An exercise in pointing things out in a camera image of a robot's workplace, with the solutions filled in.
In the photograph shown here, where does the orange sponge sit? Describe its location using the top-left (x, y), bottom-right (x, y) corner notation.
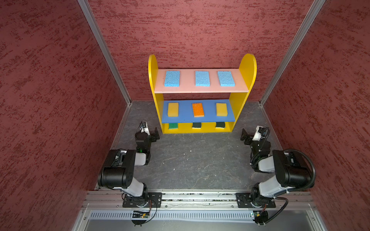
top-left (192, 103), bottom-right (205, 117)

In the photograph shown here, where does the bright green sponge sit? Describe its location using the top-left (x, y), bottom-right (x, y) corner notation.
top-left (168, 123), bottom-right (178, 130)

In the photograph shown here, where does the blue sponge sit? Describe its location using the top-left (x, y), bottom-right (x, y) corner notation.
top-left (217, 71), bottom-right (235, 87)
top-left (164, 71), bottom-right (180, 87)
top-left (195, 71), bottom-right (210, 87)

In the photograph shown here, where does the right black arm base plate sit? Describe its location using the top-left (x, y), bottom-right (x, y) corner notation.
top-left (235, 193), bottom-right (276, 209)

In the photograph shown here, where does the dark green wavy sponge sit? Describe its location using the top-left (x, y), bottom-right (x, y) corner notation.
top-left (215, 122), bottom-right (225, 129)
top-left (192, 123), bottom-right (202, 129)

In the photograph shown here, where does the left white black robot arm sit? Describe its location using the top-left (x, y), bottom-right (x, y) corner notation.
top-left (97, 123), bottom-right (160, 204)

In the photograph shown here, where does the yellow sponge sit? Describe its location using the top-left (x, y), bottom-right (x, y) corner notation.
top-left (167, 102), bottom-right (179, 117)
top-left (216, 103), bottom-right (228, 117)

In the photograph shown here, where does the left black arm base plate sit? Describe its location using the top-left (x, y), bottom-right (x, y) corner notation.
top-left (122, 192), bottom-right (163, 208)

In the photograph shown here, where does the aluminium rail frame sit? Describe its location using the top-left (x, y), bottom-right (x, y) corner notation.
top-left (72, 189), bottom-right (327, 231)

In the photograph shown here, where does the yellow shelf with coloured boards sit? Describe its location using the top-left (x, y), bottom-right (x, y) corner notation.
top-left (148, 54), bottom-right (257, 134)

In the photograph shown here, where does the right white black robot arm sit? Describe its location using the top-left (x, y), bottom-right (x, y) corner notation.
top-left (240, 126), bottom-right (316, 204)

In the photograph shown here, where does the yellow sponge back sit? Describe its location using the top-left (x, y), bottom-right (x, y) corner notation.
top-left (216, 103), bottom-right (228, 117)

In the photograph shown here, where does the yellow sponge front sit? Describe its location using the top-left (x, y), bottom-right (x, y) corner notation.
top-left (167, 102), bottom-right (179, 117)

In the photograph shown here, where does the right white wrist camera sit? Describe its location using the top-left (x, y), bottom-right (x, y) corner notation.
top-left (252, 126), bottom-right (265, 141)

